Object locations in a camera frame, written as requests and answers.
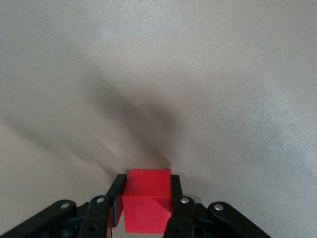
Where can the red cube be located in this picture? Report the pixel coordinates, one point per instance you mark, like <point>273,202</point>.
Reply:
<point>146,200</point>

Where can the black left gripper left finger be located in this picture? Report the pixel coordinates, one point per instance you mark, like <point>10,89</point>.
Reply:
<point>99,215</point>

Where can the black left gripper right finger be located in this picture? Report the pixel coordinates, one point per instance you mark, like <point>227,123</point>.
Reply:
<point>188,213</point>

